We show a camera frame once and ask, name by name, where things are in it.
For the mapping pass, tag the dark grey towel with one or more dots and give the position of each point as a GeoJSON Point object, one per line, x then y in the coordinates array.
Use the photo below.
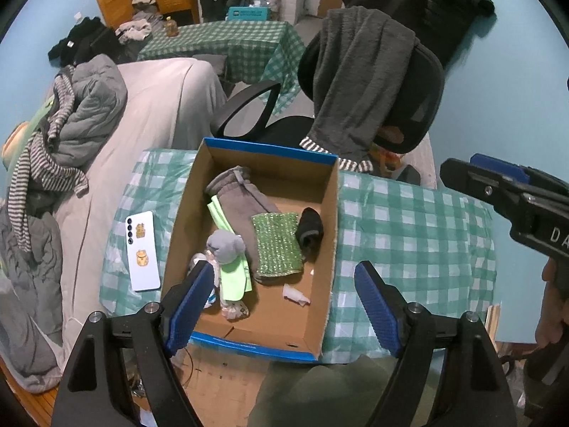
{"type": "Point", "coordinates": [363, 58]}

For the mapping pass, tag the white patterned socks bundle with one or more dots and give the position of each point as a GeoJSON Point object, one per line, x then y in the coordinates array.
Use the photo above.
{"type": "Point", "coordinates": [218, 288]}

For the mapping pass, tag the striped grey garment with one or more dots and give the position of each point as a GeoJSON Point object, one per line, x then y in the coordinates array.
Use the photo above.
{"type": "Point", "coordinates": [37, 164]}

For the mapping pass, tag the black office chair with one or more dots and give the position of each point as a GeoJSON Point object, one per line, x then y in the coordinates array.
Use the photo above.
{"type": "Point", "coordinates": [402, 131]}

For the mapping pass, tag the light grey couch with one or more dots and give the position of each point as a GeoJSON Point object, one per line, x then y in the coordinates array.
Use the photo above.
{"type": "Point", "coordinates": [142, 142]}

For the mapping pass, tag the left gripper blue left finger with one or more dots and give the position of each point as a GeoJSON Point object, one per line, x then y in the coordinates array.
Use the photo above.
{"type": "Point", "coordinates": [184, 304]}

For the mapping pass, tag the white sock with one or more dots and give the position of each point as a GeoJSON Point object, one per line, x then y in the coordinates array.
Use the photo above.
{"type": "Point", "coordinates": [294, 295]}

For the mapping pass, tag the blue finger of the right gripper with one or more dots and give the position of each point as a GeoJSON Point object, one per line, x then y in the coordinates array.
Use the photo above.
{"type": "Point", "coordinates": [502, 167]}

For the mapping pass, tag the teal plastic crate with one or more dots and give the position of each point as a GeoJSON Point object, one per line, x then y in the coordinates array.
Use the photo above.
{"type": "Point", "coordinates": [248, 13]}

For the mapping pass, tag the far green checkered table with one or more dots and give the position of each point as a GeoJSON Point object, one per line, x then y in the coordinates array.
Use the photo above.
{"type": "Point", "coordinates": [254, 50]}

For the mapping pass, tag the green knitted cloth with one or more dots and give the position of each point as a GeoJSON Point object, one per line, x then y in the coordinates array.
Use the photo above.
{"type": "Point", "coordinates": [279, 251]}

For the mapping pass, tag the black sock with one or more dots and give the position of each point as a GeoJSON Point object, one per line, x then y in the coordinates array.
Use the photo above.
{"type": "Point", "coordinates": [310, 231]}

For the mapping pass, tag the white smartphone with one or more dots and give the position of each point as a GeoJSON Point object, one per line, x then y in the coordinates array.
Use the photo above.
{"type": "Point", "coordinates": [141, 252]}

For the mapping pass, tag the black clothes pile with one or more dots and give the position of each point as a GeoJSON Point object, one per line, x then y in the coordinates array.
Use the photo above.
{"type": "Point", "coordinates": [87, 39]}

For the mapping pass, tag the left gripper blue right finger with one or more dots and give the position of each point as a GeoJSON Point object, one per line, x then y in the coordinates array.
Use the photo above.
{"type": "Point", "coordinates": [384, 306]}

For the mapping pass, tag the blue-edged cardboard box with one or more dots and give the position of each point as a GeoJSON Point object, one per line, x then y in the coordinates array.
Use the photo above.
{"type": "Point", "coordinates": [293, 179]}

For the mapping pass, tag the person's right hand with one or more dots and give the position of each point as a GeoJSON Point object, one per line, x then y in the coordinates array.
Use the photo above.
{"type": "Point", "coordinates": [554, 309]}

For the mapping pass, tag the amber bottle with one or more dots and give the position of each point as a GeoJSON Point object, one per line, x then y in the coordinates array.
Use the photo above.
{"type": "Point", "coordinates": [170, 27]}

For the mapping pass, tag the grey quilted jacket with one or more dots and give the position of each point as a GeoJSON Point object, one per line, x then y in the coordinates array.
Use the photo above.
{"type": "Point", "coordinates": [31, 295]}

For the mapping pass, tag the light green microfiber cloth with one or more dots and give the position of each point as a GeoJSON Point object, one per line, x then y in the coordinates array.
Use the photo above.
{"type": "Point", "coordinates": [219, 218]}

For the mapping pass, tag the grey fuzzy sock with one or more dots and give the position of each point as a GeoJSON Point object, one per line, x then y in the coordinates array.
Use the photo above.
{"type": "Point", "coordinates": [241, 200]}

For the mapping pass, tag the orange toy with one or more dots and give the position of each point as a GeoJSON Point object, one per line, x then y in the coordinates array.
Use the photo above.
{"type": "Point", "coordinates": [385, 163]}

